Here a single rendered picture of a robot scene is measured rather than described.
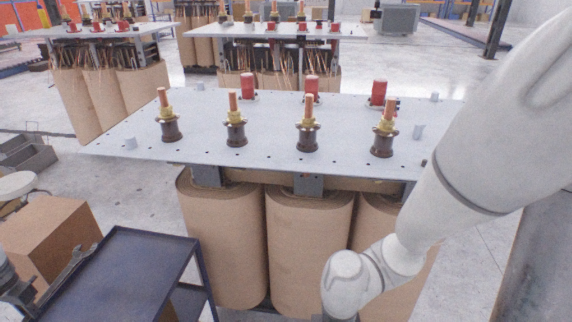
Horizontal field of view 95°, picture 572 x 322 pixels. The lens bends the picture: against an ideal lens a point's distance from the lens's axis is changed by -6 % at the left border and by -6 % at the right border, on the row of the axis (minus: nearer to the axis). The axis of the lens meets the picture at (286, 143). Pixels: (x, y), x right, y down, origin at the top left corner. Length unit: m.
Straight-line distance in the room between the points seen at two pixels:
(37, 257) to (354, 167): 1.43
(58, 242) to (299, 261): 1.17
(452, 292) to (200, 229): 1.84
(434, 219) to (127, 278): 1.22
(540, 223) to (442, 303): 1.98
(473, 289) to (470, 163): 2.33
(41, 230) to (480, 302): 2.68
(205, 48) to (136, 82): 3.86
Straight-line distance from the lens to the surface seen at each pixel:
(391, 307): 1.77
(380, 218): 1.27
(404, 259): 0.71
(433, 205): 0.35
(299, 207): 1.22
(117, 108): 3.65
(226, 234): 1.42
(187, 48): 7.16
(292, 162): 0.96
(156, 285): 1.32
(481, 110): 0.29
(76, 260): 1.36
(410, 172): 1.00
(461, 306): 2.47
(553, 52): 0.27
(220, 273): 1.69
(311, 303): 1.75
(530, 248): 0.51
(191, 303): 1.67
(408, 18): 13.42
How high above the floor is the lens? 1.90
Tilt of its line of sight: 30 degrees down
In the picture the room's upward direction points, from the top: straight up
